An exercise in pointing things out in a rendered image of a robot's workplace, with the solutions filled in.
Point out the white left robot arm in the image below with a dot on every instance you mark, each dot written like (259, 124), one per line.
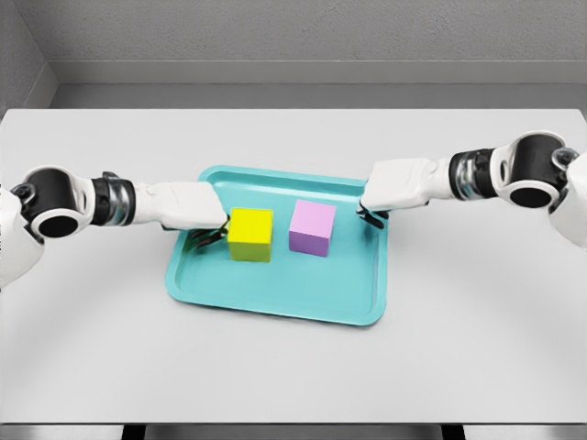
(69, 201)

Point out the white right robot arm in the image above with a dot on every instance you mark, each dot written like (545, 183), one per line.
(527, 174)

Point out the teal rectangular tray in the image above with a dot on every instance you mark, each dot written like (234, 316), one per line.
(280, 284)

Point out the yellow cube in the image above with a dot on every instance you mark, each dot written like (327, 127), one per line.
(250, 234)

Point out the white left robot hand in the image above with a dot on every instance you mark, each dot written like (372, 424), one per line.
(190, 206)

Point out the pink cube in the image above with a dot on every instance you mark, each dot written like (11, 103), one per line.
(312, 227)

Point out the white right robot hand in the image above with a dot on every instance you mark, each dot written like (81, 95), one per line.
(399, 183)

